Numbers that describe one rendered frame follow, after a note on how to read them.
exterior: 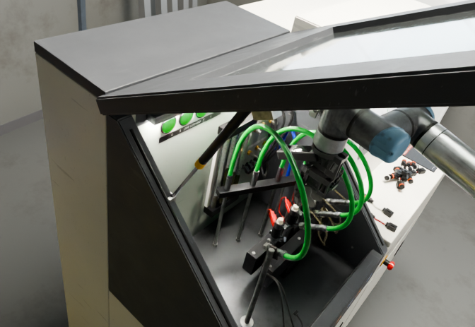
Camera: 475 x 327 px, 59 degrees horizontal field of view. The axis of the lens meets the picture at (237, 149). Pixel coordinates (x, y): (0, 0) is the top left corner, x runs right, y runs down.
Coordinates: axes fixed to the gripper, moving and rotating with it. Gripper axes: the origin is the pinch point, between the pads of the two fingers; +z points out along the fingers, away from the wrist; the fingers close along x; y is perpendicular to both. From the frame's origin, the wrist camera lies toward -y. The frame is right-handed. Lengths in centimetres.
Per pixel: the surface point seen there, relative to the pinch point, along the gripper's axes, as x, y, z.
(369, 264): 23.7, 21.5, 27.6
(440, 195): 228, 24, 123
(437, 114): 165, 1, 35
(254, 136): 21.2, -30.5, 6.8
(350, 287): 11.0, 21.1, 27.6
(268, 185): 11.8, -15.4, 12.9
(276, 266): -2.5, 1.7, 24.7
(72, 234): -35, -53, 34
